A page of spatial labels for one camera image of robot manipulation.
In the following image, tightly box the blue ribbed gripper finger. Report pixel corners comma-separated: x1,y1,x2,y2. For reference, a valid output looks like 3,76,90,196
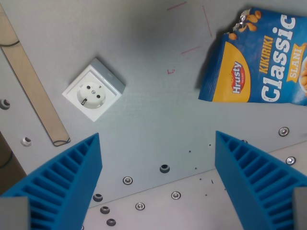
214,130,307,230
0,132,104,230

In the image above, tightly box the brown cardboard piece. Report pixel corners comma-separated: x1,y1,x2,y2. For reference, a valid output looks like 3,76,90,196
0,130,27,195

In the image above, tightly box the long light wooden strip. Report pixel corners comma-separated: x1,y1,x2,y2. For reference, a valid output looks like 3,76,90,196
0,4,71,147

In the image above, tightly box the blue Hrusty peanut snack bag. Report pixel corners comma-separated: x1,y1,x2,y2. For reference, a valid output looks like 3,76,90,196
198,7,307,106

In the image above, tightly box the white wall power socket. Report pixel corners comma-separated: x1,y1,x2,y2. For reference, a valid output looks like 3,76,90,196
61,57,126,122

